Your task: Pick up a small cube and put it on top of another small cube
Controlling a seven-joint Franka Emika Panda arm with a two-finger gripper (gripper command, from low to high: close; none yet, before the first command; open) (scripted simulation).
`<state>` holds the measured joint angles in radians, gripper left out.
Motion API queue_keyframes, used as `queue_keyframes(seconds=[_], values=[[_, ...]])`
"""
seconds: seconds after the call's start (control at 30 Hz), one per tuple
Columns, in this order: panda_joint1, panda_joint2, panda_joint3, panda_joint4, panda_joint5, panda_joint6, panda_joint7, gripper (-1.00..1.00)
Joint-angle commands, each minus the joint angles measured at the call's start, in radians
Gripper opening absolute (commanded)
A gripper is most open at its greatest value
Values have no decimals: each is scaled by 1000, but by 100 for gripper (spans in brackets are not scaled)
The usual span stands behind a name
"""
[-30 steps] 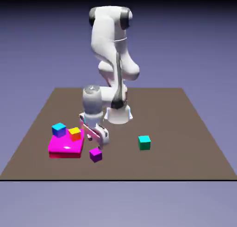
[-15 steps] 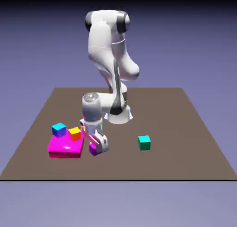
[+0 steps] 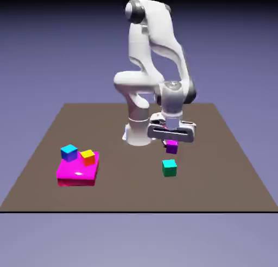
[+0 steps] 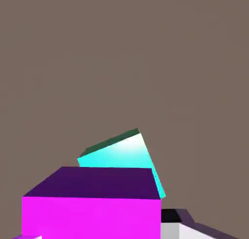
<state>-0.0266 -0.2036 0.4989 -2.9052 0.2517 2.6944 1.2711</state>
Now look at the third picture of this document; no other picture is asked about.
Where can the small green cube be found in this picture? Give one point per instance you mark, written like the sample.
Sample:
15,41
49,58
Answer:
169,168

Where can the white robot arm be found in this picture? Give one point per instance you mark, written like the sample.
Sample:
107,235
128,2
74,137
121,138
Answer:
152,45

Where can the small purple cube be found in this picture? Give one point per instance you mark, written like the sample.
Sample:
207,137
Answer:
172,147

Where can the small blue cube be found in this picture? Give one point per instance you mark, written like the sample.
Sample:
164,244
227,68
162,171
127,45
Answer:
69,152

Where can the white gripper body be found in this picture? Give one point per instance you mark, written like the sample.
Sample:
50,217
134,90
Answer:
186,133

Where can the large magenta box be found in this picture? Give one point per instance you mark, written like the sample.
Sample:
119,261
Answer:
76,173

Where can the small orange cube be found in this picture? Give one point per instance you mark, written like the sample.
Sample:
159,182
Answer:
88,157

